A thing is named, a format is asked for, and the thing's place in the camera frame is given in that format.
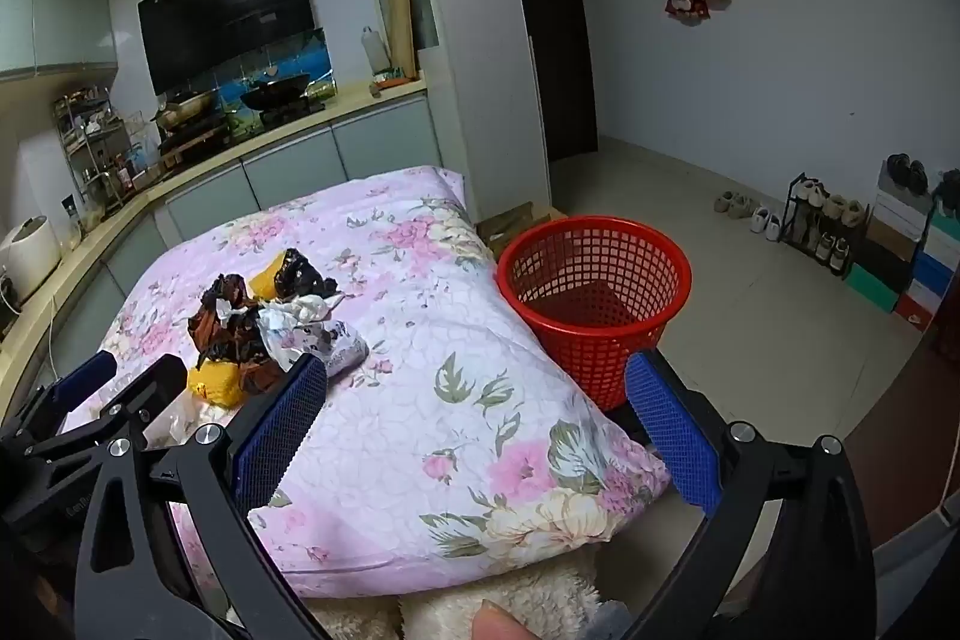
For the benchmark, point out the white tissue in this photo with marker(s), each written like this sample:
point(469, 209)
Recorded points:
point(292, 311)

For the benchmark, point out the person's right hand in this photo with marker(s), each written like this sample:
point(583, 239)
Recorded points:
point(499, 623)

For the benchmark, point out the black gas stove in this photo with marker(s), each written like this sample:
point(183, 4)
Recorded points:
point(292, 114)

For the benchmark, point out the golden frying pan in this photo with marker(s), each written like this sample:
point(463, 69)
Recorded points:
point(184, 111)

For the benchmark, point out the black wrapper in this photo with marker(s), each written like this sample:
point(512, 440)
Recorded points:
point(304, 272)

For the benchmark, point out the pink floral quilt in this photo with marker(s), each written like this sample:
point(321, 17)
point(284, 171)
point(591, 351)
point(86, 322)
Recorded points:
point(420, 385)

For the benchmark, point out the white shoe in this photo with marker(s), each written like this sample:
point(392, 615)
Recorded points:
point(761, 218)
point(778, 226)

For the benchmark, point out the group of shoes in rack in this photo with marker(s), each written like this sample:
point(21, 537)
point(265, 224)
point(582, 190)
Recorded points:
point(832, 209)

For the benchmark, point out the clear plastic bottle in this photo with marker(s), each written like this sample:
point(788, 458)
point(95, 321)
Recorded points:
point(375, 51)

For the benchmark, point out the cream plush blanket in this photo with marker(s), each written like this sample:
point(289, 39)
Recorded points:
point(540, 599)

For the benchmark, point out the black shoe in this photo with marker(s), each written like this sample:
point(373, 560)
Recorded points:
point(949, 190)
point(906, 174)

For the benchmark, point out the stack of shoe boxes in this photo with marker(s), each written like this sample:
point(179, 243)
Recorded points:
point(889, 257)

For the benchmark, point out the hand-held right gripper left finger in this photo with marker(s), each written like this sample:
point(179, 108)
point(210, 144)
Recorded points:
point(281, 430)

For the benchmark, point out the white rice cooker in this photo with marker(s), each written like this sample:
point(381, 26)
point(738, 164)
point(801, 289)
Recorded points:
point(26, 257)

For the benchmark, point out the black wok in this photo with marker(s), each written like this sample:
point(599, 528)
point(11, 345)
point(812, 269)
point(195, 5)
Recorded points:
point(274, 91)

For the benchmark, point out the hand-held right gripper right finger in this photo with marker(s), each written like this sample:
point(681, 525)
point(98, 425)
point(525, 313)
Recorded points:
point(671, 430)

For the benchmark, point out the black shoe rack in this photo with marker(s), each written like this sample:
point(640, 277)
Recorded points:
point(787, 212)

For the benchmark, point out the orange dish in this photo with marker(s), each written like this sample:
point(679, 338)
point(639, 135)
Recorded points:
point(391, 81)

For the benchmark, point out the metal spice rack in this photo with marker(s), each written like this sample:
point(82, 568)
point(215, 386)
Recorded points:
point(90, 145)

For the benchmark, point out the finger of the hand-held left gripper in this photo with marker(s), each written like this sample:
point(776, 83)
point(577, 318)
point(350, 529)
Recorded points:
point(150, 389)
point(82, 377)

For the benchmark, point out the beige shoe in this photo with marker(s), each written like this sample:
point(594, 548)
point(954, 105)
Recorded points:
point(722, 203)
point(742, 207)

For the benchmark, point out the cardboard box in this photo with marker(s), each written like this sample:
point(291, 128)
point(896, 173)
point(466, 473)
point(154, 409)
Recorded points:
point(517, 221)

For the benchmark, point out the pale green upper cabinet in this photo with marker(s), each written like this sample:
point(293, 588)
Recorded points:
point(60, 10)

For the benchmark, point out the red plastic mesh basket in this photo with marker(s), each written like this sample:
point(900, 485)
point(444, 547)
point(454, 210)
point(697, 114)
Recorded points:
point(600, 355)

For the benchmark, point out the wooden cutting board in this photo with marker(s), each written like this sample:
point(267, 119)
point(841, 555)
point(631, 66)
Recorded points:
point(401, 25)

